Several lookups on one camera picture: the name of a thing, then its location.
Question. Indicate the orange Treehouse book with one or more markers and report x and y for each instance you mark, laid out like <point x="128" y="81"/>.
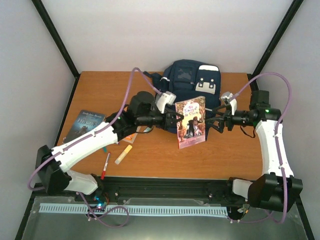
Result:
<point x="131" y="138"/>

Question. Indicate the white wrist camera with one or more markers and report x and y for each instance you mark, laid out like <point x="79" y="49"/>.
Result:
<point x="229" y="99"/>
<point x="166" y="98"/>

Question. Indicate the navy blue student backpack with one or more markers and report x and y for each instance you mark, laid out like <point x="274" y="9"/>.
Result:
<point x="188" y="79"/>

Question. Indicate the light blue slotted cable duct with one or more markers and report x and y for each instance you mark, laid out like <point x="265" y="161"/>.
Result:
<point x="136" y="210"/>

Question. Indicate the dark blue Heights book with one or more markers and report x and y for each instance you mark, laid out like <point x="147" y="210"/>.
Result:
<point x="84" y="123"/>

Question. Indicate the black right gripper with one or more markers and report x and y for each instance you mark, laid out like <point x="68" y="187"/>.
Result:
<point x="228" y="116"/>

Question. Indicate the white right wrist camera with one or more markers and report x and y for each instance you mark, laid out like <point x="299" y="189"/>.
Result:
<point x="229" y="99"/>

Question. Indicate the black corner post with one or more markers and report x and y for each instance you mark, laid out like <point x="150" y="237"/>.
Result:
<point x="50" y="26"/>
<point x="277" y="36"/>

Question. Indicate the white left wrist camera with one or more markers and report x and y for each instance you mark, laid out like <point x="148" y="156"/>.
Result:
<point x="166" y="98"/>

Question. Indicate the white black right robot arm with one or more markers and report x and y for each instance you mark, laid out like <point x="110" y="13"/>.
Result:
<point x="267" y="126"/>

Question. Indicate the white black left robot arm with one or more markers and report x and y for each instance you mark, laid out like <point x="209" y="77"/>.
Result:
<point x="54" y="164"/>

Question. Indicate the black left corner post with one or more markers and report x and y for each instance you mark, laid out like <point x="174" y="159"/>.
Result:
<point x="50" y="26"/>

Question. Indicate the red white marker pen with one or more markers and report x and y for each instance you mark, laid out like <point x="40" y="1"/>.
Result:
<point x="105" y="166"/>

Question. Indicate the yellow highlighter marker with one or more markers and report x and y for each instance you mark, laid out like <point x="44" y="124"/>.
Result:
<point x="123" y="154"/>

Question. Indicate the pink Taming Shrew book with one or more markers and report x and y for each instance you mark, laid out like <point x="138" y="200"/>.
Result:
<point x="191" y="130"/>

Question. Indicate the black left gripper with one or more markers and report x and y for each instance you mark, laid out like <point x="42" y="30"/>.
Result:
<point x="168" y="122"/>

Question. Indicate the black aluminium frame rail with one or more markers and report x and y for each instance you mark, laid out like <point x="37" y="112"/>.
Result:
<point x="160" y="186"/>

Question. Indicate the black right corner post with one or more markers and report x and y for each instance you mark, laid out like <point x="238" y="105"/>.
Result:
<point x="277" y="36"/>

